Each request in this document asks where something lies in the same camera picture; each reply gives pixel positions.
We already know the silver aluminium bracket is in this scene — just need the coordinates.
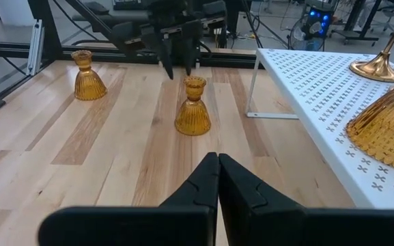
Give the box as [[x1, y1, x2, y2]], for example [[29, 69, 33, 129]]
[[27, 19, 44, 77]]

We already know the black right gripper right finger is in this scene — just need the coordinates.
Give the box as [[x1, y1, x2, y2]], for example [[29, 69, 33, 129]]
[[218, 152, 394, 246]]

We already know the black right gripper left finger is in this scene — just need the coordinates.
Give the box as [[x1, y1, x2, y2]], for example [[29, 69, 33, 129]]
[[38, 152, 221, 246]]

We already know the black keyboard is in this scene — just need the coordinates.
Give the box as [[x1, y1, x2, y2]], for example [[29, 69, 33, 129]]
[[113, 0, 148, 11]]

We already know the black floor fan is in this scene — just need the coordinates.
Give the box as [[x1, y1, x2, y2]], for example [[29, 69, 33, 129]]
[[287, 15, 326, 52]]

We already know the computer case with blue lights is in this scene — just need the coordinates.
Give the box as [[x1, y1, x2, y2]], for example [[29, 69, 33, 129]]
[[305, 0, 336, 38]]

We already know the brass lamp base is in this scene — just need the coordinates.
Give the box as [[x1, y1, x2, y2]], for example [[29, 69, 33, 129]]
[[349, 0, 394, 83]]

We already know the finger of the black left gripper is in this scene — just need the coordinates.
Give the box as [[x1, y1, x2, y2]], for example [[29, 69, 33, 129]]
[[182, 19, 204, 77], [111, 20, 175, 81]]

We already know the office chair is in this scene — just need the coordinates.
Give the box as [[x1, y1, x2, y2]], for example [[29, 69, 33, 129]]
[[376, 0, 394, 35]]

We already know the amber ribbed glass candle holder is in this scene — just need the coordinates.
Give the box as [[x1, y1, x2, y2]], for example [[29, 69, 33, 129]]
[[346, 81, 394, 174], [70, 49, 108, 101], [174, 75, 212, 137]]

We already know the white perforated metal shelf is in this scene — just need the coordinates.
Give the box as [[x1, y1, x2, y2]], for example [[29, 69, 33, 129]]
[[245, 47, 394, 210]]

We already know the black rolling stand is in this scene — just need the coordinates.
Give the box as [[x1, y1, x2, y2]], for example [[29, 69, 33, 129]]
[[331, 0, 380, 47]]

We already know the black computer mouse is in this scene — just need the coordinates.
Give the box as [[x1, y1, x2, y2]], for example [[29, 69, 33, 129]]
[[83, 1, 111, 15]]

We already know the grey desk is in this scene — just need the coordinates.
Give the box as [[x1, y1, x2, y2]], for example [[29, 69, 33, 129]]
[[72, 8, 150, 25]]

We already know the black aluminium rig frame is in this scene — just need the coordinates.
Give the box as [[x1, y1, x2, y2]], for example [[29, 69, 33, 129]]
[[0, 0, 262, 69]]

